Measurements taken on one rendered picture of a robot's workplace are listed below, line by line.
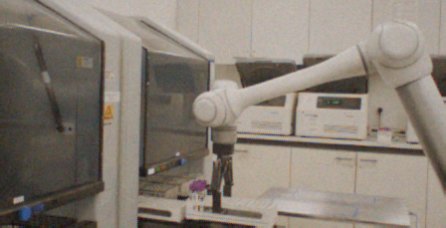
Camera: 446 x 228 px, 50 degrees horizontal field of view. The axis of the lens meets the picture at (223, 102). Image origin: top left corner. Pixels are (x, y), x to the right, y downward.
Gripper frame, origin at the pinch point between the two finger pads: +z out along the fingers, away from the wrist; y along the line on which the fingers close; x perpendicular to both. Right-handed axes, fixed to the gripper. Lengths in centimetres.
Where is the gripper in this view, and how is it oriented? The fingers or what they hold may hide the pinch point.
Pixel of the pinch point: (222, 202)
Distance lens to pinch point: 165.7
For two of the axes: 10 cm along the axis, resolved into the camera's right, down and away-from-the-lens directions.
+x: -9.5, -0.3, 3.3
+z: -0.3, 10.0, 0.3
